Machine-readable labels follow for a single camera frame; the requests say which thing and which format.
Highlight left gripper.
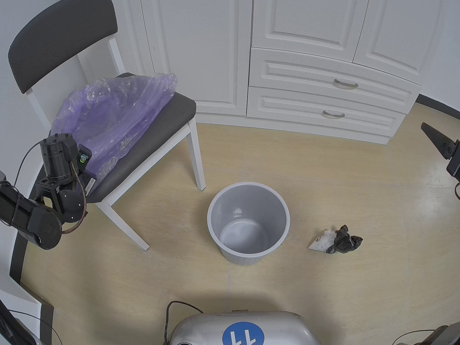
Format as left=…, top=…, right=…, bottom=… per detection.
left=77, top=171, right=98, bottom=197

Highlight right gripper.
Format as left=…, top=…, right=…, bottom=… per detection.
left=421, top=122, right=460, bottom=178

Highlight purple plastic bag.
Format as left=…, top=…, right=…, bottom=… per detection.
left=50, top=73, right=178, bottom=190

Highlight black plastic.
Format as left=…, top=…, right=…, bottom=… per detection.
left=325, top=224, right=363, bottom=255

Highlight white paper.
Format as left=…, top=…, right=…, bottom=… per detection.
left=308, top=229, right=338, bottom=253

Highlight pale grey trash bin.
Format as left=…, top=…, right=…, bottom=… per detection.
left=207, top=182, right=291, bottom=266

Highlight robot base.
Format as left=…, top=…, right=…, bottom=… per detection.
left=172, top=311, right=322, bottom=345

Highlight white chair grey cushions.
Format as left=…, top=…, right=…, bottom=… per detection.
left=8, top=0, right=206, bottom=251

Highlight white wardrobe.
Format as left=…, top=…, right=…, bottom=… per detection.
left=57, top=0, right=455, bottom=146

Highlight black cable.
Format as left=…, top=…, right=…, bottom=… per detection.
left=62, top=178, right=89, bottom=234
left=163, top=300, right=205, bottom=345

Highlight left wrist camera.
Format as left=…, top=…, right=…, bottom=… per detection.
left=78, top=143, right=93, bottom=173

